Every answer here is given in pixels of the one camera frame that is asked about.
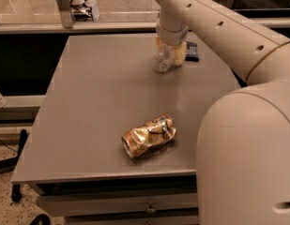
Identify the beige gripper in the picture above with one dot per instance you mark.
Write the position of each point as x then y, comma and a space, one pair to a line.
171, 36

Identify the clear plastic water bottle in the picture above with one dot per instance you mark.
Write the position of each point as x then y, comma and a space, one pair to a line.
164, 58

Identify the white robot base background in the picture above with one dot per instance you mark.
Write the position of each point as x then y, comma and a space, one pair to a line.
84, 10

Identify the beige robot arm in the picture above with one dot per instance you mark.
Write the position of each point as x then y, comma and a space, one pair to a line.
243, 143

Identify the crushed orange soda can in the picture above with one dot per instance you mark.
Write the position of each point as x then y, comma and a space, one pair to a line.
151, 135

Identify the dark blue snack packet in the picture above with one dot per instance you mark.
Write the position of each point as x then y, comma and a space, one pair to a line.
192, 52

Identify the grey cabinet drawer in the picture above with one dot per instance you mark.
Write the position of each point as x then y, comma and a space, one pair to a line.
125, 201

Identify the metal drawer lock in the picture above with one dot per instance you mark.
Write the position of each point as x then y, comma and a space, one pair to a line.
150, 209

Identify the metal frame post left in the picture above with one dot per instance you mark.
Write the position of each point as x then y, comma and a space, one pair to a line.
65, 13

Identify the horizontal metal rail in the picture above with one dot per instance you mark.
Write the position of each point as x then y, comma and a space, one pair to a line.
109, 27

